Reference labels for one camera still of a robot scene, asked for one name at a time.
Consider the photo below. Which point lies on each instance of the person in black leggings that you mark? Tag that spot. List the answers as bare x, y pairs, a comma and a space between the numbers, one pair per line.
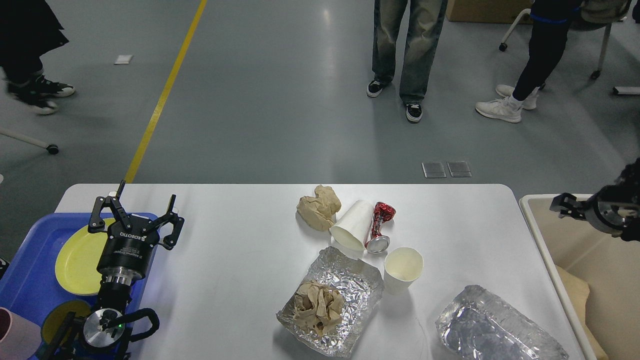
551, 24

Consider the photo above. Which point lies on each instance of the beige plastic bin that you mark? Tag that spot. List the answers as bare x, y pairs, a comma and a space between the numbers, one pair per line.
611, 268

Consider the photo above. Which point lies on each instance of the brown paper bag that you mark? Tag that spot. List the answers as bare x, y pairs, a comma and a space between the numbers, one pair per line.
318, 211
578, 291

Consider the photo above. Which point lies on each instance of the crumpled brown paper bag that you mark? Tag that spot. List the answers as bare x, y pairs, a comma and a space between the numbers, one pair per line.
318, 211

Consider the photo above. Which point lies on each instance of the dark teal mug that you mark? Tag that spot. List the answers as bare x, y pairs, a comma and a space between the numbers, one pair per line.
55, 319

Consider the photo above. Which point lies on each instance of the red foil wrapper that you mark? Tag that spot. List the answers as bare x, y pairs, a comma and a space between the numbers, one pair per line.
378, 242

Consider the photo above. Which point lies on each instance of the chair leg with caster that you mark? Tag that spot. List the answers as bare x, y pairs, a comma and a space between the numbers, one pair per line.
50, 147

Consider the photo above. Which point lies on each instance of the pink mug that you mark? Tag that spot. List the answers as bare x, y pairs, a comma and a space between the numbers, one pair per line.
19, 337

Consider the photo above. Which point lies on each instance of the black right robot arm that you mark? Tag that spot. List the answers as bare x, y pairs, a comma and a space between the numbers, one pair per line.
630, 178

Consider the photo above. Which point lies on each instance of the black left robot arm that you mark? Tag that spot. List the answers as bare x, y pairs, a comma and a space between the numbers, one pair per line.
108, 325

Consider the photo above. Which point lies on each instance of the person in blue jeans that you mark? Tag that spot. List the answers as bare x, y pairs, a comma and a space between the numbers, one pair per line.
424, 27

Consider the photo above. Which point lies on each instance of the crumpled brown paper ball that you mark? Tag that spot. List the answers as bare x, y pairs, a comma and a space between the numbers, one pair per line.
318, 307

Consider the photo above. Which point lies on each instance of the upright white paper cup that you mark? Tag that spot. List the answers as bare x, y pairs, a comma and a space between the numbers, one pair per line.
402, 267

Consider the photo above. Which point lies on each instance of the left metal floor plate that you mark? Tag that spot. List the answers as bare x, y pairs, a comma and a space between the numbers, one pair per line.
433, 170

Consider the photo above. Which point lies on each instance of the lying white paper cup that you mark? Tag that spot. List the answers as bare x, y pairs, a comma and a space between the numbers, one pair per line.
352, 228

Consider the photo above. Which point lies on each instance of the right metal floor plate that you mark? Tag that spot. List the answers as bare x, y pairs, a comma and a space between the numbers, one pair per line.
459, 169

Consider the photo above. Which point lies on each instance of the aluminium foil tray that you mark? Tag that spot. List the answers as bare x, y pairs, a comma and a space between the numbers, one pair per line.
479, 325

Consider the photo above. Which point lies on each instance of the seated person in black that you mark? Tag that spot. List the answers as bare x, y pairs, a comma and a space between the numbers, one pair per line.
28, 30

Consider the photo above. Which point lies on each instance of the blue plastic tray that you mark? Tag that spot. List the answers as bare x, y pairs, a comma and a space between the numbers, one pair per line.
30, 288

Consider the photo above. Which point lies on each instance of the yellow plate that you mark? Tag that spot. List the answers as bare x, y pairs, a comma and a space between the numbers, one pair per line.
77, 261

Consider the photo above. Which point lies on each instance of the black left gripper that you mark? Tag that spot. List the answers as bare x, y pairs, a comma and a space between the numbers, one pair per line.
127, 252

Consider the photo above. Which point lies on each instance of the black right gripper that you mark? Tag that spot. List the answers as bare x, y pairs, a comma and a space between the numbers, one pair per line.
609, 210

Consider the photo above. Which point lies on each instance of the metal floor plate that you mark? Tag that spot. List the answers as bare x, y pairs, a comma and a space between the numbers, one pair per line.
433, 170
459, 169

